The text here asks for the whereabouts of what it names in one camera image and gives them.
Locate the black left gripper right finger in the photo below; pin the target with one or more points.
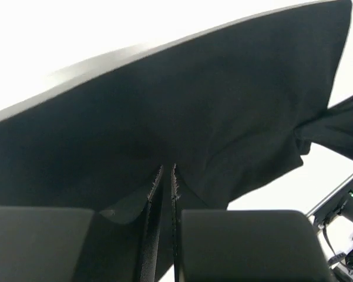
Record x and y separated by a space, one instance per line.
215 244

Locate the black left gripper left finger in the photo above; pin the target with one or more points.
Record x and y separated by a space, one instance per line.
66 244

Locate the black skirt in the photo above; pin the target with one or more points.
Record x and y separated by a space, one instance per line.
233 108

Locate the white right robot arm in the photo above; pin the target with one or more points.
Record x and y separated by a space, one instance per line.
332 220

